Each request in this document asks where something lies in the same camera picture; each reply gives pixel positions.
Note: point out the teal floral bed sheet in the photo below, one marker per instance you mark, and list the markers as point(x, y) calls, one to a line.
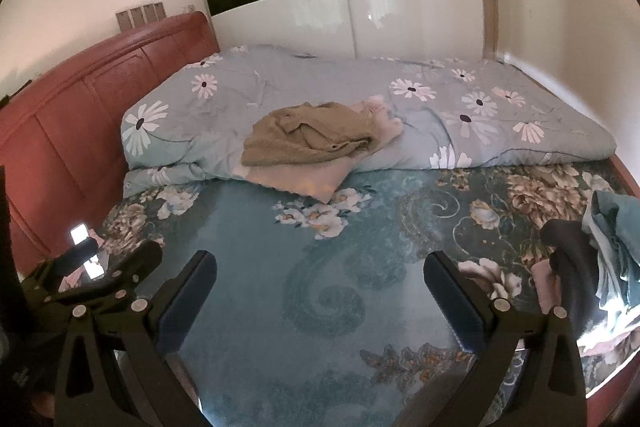
point(320, 315)

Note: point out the tan knitted sweater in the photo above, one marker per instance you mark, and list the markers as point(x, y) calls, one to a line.
point(309, 134)

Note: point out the grey wall switch panel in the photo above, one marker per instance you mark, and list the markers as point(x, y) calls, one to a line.
point(140, 16)

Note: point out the pink garment under sweater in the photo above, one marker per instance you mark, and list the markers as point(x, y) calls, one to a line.
point(320, 181)

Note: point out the red wooden headboard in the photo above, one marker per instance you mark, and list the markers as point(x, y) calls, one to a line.
point(60, 136)

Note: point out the light blue garment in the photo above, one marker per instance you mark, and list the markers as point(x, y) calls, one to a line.
point(611, 222)

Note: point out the grey floral quilt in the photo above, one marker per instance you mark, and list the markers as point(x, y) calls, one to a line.
point(454, 114)

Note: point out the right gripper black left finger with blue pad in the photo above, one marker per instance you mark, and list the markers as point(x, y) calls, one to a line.
point(109, 317)

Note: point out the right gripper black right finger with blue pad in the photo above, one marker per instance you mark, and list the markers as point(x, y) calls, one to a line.
point(550, 390)

